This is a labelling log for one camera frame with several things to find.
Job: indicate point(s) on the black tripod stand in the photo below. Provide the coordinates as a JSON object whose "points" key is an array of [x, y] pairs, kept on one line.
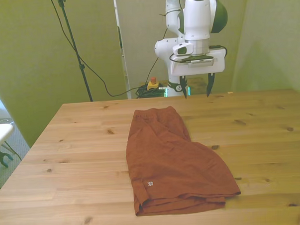
{"points": [[73, 43]]}

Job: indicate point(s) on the green stand foot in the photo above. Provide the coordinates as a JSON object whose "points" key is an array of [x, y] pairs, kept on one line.
{"points": [[3, 157]]}

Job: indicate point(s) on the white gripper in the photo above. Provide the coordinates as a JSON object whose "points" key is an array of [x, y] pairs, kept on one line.
{"points": [[218, 62]]}

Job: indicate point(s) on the yellow emergency stop button box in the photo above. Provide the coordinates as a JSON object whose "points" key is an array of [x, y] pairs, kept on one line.
{"points": [[153, 84]]}

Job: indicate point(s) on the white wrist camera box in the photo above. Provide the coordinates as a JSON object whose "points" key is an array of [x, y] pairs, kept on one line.
{"points": [[182, 49]]}

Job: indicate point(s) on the white vertical frame post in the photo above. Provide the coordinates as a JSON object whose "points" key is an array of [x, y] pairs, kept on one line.
{"points": [[124, 56]]}

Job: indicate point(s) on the rust orange shorts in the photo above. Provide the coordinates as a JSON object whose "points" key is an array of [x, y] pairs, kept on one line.
{"points": [[167, 164]]}

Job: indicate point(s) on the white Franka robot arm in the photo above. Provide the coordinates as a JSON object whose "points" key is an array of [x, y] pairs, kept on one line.
{"points": [[196, 15]]}

